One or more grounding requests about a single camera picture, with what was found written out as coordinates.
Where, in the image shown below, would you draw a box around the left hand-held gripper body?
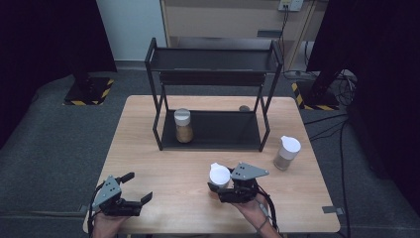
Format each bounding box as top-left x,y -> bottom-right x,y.
91,175 -> 144,218

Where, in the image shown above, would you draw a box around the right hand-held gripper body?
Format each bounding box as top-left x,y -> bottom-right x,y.
216,162 -> 270,204

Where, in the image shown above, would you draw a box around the orange spice jar white lid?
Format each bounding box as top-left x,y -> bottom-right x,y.
208,162 -> 232,189

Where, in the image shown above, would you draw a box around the grey spice jar white lid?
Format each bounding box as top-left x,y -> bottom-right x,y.
272,135 -> 302,172

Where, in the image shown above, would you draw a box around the black metal two-tier rack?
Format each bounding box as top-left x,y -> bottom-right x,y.
144,37 -> 284,153

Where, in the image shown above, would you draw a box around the brown spice jar grey lid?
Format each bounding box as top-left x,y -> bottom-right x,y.
173,107 -> 195,145

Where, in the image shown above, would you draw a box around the person's left hand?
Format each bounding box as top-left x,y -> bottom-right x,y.
90,211 -> 132,238

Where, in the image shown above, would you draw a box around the person's right hand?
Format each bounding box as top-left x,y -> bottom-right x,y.
231,192 -> 270,226

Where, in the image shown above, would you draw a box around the grey tape strip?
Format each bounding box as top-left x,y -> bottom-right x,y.
321,205 -> 346,216

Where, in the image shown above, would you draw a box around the black stand with striped base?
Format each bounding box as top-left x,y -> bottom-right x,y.
62,59 -> 115,107
290,67 -> 341,112

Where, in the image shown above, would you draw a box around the beige wooden cabinet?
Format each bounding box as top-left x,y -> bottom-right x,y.
159,0 -> 328,72

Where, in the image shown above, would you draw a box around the dark curtain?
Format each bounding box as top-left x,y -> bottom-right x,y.
0,0 -> 118,150
306,0 -> 420,216

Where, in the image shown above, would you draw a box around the left hand-held gripper cable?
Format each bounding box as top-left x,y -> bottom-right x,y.
87,186 -> 104,238

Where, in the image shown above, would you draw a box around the hand-held gripper cable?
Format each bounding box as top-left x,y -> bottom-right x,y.
87,186 -> 104,238
256,189 -> 282,238

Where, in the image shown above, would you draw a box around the right hand-held gripper cable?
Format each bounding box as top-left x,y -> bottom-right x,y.
256,189 -> 282,238

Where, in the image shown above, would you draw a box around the black floor cables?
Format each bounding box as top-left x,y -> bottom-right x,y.
302,113 -> 352,238

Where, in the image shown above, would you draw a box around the tangle of black cables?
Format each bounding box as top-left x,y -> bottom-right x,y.
333,70 -> 359,107

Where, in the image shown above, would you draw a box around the black cable from socket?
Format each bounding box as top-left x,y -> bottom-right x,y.
278,8 -> 290,68

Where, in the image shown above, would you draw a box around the white wall socket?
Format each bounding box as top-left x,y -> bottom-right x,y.
277,0 -> 304,13

